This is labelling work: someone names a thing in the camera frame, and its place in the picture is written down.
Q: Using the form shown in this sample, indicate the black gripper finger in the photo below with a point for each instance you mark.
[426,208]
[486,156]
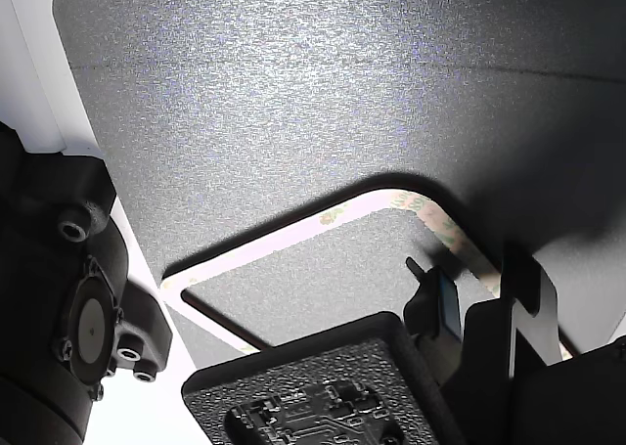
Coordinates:
[433,313]
[523,279]

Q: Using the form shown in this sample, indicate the grey textured mat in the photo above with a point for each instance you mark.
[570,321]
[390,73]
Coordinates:
[293,98]

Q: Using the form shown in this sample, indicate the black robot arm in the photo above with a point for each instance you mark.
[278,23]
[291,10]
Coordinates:
[39,269]

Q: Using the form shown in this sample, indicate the beige adhesive-taped frame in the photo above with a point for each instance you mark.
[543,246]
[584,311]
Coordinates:
[442,222]

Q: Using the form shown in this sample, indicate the gray frame holder jig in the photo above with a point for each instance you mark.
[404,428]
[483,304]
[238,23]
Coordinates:
[318,288]

